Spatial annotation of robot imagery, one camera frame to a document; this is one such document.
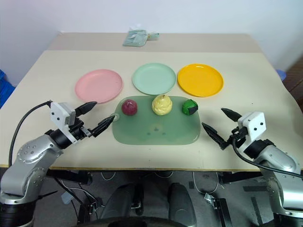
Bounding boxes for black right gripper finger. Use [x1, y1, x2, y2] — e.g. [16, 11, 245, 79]
[201, 122, 231, 151]
[221, 107, 242, 123]

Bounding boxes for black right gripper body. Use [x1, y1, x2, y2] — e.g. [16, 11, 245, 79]
[226, 126, 249, 149]

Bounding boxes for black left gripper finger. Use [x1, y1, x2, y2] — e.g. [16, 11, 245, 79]
[75, 101, 98, 117]
[89, 115, 116, 138]

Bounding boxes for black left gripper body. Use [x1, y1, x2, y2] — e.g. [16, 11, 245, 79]
[68, 118, 93, 141]

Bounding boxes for pink plate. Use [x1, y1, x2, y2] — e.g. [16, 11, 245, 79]
[75, 69, 124, 105]

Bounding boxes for yellow plate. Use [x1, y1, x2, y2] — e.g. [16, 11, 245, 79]
[177, 63, 224, 97]

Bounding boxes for light green plate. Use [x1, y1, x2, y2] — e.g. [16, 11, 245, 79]
[132, 62, 177, 96]

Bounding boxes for dark red apple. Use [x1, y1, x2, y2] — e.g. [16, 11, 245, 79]
[121, 99, 138, 116]

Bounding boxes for green cutting board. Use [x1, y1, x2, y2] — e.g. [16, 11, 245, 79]
[112, 95, 201, 145]

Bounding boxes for yellow pear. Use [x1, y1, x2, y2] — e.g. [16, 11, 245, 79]
[151, 94, 173, 116]

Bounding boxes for blue plastic stool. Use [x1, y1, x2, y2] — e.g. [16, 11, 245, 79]
[276, 68, 288, 81]

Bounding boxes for dark rounded robot foot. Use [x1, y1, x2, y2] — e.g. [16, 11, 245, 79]
[167, 182, 197, 227]
[100, 183, 143, 219]

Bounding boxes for blue plastic crate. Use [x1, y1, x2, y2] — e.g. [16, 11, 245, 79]
[0, 69, 16, 109]

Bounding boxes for folded teal cloth bag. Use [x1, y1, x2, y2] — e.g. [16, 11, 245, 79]
[122, 26, 160, 47]

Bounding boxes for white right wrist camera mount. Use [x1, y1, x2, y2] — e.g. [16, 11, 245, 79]
[237, 111, 266, 143]

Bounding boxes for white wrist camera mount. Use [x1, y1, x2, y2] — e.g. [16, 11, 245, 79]
[50, 101, 79, 143]
[237, 111, 266, 143]

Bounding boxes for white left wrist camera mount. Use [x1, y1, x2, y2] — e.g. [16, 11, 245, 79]
[50, 101, 79, 143]

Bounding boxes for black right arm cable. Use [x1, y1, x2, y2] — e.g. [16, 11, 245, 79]
[231, 138, 303, 178]

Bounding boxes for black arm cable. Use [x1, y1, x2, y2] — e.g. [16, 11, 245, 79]
[231, 138, 303, 178]
[8, 100, 52, 166]

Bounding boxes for black table frame bar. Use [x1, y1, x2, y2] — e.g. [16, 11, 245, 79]
[219, 172, 265, 184]

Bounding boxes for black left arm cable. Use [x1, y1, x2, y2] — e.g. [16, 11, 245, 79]
[8, 100, 52, 166]

